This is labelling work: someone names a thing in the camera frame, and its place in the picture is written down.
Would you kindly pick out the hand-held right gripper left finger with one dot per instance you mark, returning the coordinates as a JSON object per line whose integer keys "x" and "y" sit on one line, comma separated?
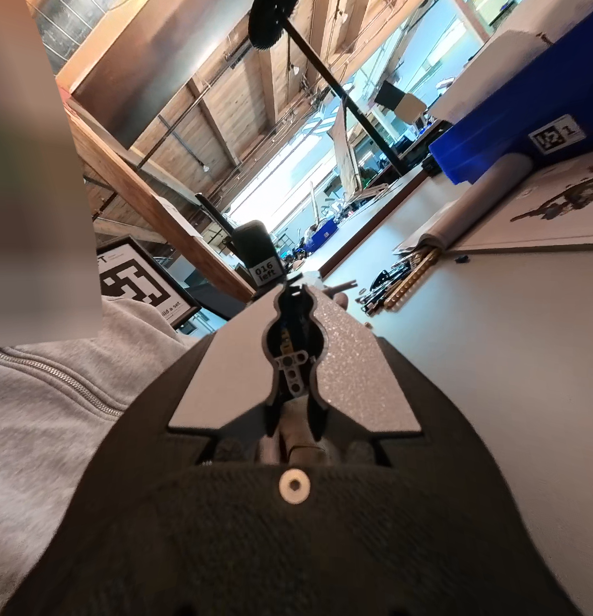
{"x": 224, "y": 385}

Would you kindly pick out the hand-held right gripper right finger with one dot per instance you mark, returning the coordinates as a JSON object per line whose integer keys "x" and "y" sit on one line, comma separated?
{"x": 363, "y": 385}

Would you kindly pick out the lego technic model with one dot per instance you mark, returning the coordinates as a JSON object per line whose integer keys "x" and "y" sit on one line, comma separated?
{"x": 291, "y": 368}

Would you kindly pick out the pile of loose lego parts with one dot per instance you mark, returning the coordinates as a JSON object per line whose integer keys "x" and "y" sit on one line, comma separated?
{"x": 402, "y": 284}

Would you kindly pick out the lego instruction booklet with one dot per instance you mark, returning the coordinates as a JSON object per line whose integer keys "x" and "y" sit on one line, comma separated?
{"x": 542, "y": 226}

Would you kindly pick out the person's left hand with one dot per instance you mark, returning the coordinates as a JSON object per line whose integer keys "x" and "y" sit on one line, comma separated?
{"x": 343, "y": 301}

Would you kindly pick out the small blue bin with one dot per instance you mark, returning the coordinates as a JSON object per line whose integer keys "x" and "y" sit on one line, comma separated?
{"x": 325, "y": 233}

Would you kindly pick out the black framed white sign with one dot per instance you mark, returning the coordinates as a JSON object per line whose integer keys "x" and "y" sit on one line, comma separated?
{"x": 132, "y": 284}

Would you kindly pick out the leaning cardboard sheet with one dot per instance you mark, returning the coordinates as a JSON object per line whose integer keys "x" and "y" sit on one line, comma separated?
{"x": 347, "y": 144}

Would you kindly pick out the person's grey hoodie torso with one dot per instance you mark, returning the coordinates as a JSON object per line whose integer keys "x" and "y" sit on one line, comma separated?
{"x": 46, "y": 409}

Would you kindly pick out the black stand pole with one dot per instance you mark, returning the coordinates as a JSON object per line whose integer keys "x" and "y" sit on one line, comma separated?
{"x": 335, "y": 86}

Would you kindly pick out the blue plastic bin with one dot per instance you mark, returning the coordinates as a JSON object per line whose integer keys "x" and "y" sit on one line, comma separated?
{"x": 508, "y": 125}

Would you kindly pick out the white cardboard box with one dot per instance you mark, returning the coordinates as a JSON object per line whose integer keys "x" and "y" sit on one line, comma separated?
{"x": 489, "y": 67}

